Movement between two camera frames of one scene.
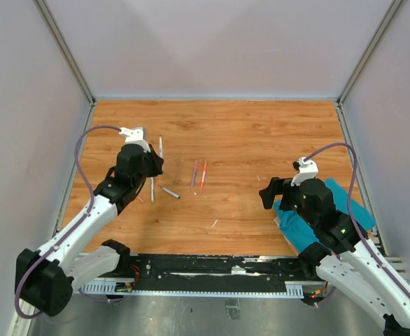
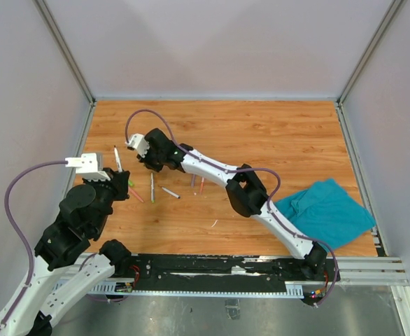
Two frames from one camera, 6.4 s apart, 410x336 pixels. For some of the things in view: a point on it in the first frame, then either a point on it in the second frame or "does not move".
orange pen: x=203 y=176 does not move
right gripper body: x=287 y=189 -> x=152 y=160
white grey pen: x=171 y=192 does not move
